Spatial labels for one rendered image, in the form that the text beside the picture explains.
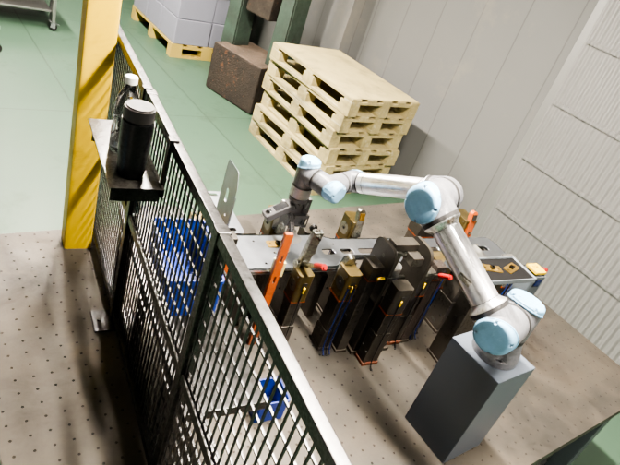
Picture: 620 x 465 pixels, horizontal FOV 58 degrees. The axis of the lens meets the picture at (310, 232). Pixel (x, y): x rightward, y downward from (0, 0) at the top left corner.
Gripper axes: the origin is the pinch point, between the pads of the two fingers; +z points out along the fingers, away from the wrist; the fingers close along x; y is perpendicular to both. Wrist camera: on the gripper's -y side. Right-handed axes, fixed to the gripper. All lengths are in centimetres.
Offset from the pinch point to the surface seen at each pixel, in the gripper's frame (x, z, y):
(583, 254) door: 42, 46, 276
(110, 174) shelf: -28, -41, -69
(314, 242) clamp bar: -21.8, -15.8, -0.6
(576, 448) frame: -72, 76, 158
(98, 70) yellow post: 38, -42, -63
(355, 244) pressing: -1.0, 1.6, 35.2
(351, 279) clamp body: -28.0, -4.1, 15.9
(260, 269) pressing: -14.8, 1.2, -12.7
